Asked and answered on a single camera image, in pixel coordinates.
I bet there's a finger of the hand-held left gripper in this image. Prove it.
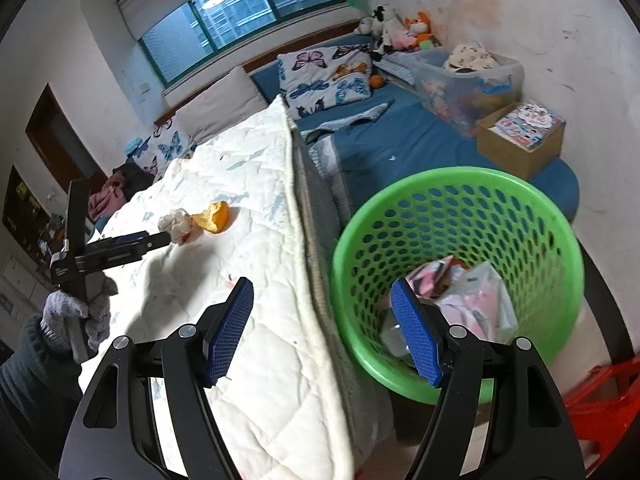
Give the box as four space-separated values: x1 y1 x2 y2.
85 230 151 247
75 231 172 267

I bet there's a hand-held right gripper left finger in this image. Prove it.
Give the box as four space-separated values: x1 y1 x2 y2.
59 276 255 480

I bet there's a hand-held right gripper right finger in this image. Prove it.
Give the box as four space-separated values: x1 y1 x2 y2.
390 279 586 480

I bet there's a white tissue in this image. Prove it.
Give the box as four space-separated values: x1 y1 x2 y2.
158 208 196 246

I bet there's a green plastic basket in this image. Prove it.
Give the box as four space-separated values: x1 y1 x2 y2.
330 166 585 406

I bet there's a person's left forearm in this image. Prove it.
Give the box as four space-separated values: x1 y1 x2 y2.
0 312 83 441

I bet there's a person's left hand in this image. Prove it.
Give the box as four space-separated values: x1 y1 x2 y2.
40 277 118 363

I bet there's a silver foil packet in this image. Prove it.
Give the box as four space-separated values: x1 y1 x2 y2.
382 310 416 361

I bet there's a pile of clothes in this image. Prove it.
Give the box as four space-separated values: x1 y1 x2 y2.
87 162 153 221

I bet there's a dark shelf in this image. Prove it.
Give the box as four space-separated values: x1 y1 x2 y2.
2 165 68 271

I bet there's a pink wrapper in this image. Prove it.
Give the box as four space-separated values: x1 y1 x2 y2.
405 256 468 301

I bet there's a clear plastic bag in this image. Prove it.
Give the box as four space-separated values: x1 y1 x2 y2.
435 262 518 346

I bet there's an orange peel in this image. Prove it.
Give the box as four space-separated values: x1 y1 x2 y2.
191 201 232 234

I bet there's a small butterfly print pillow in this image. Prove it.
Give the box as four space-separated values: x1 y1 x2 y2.
125 117 197 183

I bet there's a dark wooden door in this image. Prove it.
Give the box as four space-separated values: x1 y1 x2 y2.
25 84 108 181

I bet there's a grey mattress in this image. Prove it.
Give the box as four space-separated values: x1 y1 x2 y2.
292 130 396 441

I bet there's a white quilted mattress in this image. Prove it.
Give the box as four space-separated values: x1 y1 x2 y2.
80 95 356 480

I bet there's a beige pillow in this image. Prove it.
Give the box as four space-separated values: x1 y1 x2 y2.
175 66 270 145

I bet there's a blue bed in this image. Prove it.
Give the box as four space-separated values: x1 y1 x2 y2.
250 35 581 221

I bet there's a grey patterned blanket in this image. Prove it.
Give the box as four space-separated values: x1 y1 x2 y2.
300 101 396 211

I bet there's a brown cardboard box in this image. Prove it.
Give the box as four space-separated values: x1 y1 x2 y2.
476 102 567 181

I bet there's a red plastic stool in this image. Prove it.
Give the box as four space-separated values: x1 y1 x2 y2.
562 357 640 476

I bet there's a stack of picture books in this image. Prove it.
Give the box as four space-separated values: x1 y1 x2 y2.
492 102 566 150

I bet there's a white roller blind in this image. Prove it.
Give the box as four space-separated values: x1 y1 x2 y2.
117 0 261 41

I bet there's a clear plastic storage bin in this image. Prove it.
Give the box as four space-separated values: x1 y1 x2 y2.
412 45 525 138

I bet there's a large butterfly print pillow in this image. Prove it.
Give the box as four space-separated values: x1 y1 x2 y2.
277 45 373 120

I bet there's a green framed window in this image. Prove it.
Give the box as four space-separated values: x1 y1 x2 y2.
137 0 351 86

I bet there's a patterned cream cloth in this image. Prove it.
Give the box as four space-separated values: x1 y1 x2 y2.
442 42 501 73

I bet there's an orange fox plush toy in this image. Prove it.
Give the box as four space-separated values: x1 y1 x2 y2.
404 11 441 51

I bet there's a cow plush toy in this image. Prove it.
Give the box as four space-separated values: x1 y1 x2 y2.
356 4 403 56

